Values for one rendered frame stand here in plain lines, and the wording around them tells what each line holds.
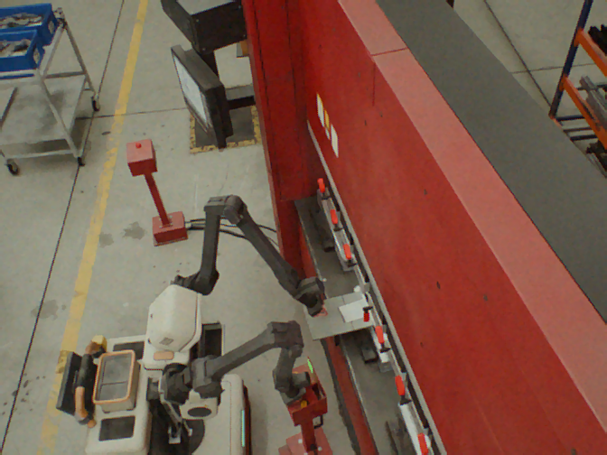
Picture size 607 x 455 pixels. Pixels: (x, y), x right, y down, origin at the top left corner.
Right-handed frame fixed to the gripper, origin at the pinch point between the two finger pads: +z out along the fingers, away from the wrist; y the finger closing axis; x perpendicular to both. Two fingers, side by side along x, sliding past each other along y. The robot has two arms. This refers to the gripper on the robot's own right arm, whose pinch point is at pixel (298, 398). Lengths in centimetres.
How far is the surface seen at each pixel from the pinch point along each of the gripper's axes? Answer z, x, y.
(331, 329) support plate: -13.7, 13.5, 26.6
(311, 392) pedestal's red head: 7.0, 2.9, 5.1
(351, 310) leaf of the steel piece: -11.0, 18.2, 38.0
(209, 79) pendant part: -70, 130, 33
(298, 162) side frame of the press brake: -20, 102, 52
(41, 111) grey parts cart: 26, 345, -101
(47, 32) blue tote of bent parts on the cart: -25, 353, -58
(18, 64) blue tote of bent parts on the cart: -32, 313, -81
